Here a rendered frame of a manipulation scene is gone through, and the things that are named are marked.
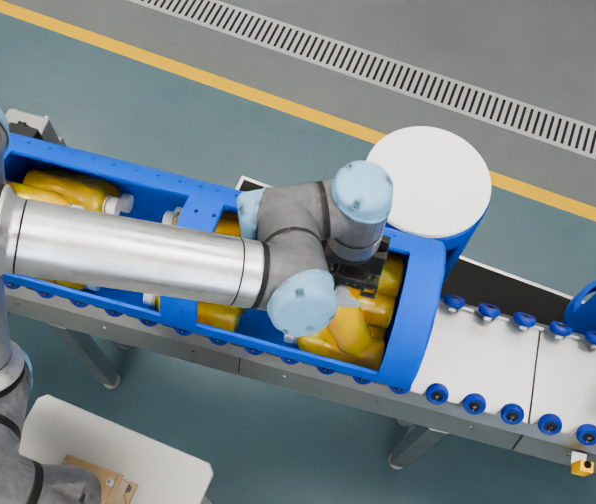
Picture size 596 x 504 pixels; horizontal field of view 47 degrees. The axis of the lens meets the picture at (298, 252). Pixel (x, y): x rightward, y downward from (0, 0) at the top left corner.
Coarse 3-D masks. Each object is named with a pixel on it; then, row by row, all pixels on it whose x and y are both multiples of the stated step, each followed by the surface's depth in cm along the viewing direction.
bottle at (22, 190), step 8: (8, 184) 129; (16, 184) 129; (24, 184) 130; (16, 192) 128; (24, 192) 128; (32, 192) 128; (40, 192) 128; (48, 192) 128; (56, 192) 130; (40, 200) 127; (48, 200) 127; (56, 200) 128; (64, 200) 129
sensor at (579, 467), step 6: (576, 450) 139; (576, 456) 138; (582, 456) 138; (576, 462) 135; (582, 462) 133; (588, 462) 133; (576, 468) 135; (582, 468) 133; (588, 468) 133; (576, 474) 136; (582, 474) 135; (588, 474) 134
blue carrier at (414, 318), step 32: (32, 160) 144; (64, 160) 126; (96, 160) 128; (128, 192) 144; (160, 192) 142; (192, 192) 124; (224, 192) 126; (192, 224) 120; (416, 256) 120; (32, 288) 131; (64, 288) 127; (416, 288) 116; (160, 320) 127; (192, 320) 123; (256, 320) 141; (416, 320) 115; (288, 352) 124; (384, 352) 139; (416, 352) 116
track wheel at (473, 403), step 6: (468, 396) 135; (474, 396) 134; (480, 396) 134; (468, 402) 135; (474, 402) 134; (480, 402) 134; (468, 408) 135; (474, 408) 135; (480, 408) 135; (474, 414) 136
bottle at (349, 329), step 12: (348, 288) 118; (336, 312) 116; (348, 312) 116; (360, 312) 120; (336, 324) 118; (348, 324) 118; (360, 324) 121; (336, 336) 122; (348, 336) 121; (360, 336) 123; (348, 348) 124; (360, 348) 125
